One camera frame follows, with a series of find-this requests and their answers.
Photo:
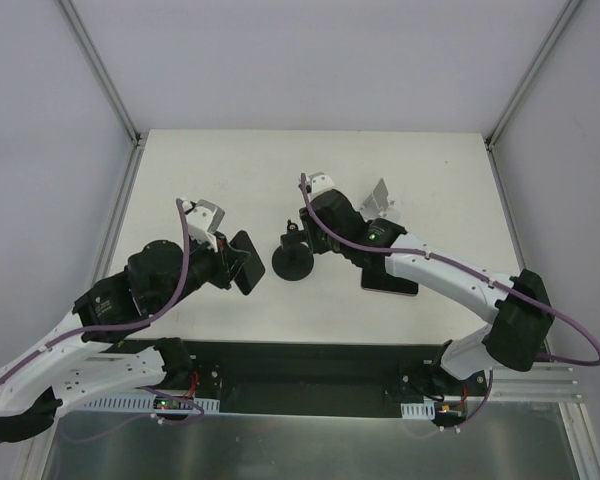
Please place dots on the white cable duct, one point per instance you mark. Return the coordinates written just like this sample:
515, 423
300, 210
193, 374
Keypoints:
418, 411
147, 402

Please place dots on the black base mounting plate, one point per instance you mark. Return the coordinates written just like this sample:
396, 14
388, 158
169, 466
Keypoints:
325, 380

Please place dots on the right aluminium frame post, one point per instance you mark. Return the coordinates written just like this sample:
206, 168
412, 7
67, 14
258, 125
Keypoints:
546, 48

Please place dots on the silver folding phone stand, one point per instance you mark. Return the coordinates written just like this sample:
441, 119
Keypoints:
379, 205

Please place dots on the black round-base phone stand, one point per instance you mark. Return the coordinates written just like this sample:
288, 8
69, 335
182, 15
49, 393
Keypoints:
293, 259

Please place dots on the black smartphone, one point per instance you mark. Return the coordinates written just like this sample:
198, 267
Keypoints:
246, 266

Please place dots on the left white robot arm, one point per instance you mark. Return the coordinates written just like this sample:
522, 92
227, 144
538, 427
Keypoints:
49, 380

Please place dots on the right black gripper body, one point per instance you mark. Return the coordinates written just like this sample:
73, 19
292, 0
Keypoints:
305, 232

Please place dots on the left aluminium frame post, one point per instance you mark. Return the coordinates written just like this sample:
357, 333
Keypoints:
98, 69

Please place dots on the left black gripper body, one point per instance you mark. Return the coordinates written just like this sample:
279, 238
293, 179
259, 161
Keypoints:
228, 265

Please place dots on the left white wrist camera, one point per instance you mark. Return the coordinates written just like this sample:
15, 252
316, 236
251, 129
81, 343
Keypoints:
203, 220

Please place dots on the right white cable duct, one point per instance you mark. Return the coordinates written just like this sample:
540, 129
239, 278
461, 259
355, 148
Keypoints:
418, 411

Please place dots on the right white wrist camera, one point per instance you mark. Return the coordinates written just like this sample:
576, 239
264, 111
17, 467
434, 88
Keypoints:
317, 184

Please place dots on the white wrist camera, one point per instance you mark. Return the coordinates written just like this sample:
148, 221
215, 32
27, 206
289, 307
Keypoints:
203, 220
317, 184

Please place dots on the aluminium frame post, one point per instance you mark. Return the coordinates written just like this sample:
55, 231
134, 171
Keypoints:
546, 48
98, 69

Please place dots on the left white cable duct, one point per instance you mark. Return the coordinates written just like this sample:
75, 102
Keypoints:
147, 402

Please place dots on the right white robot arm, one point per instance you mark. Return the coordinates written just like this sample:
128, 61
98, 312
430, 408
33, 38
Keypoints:
514, 329

